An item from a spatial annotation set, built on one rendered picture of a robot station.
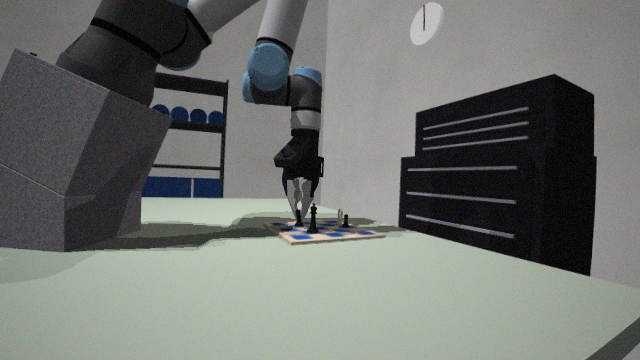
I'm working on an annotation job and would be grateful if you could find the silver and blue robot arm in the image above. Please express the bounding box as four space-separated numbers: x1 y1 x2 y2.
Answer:
55 0 323 168

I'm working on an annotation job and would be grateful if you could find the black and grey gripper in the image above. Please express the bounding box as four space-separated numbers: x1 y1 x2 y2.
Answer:
282 128 324 221

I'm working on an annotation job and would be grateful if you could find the blue and cream checkered chessboard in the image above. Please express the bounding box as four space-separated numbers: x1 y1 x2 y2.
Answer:
264 220 386 245

